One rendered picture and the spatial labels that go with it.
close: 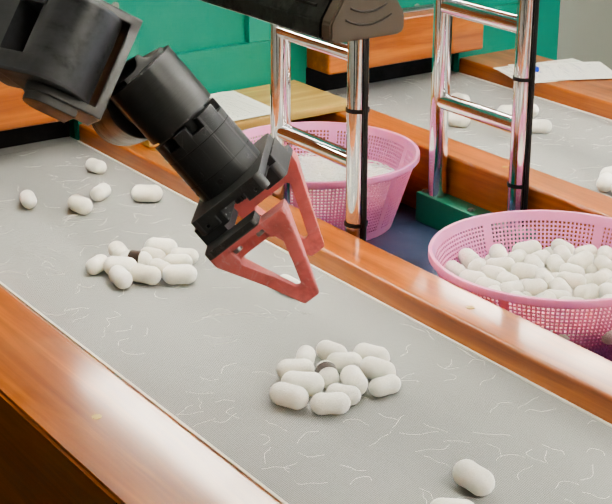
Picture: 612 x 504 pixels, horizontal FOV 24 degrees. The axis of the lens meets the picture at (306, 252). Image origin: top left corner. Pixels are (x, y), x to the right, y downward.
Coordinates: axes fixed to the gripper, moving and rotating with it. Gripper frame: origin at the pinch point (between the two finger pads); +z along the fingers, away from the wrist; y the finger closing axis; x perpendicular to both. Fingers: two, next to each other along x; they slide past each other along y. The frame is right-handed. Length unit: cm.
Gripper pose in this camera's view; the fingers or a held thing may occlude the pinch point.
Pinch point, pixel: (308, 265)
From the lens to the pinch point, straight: 111.0
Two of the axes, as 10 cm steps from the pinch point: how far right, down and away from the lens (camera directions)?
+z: 6.4, 7.3, 2.5
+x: 7.7, -5.8, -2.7
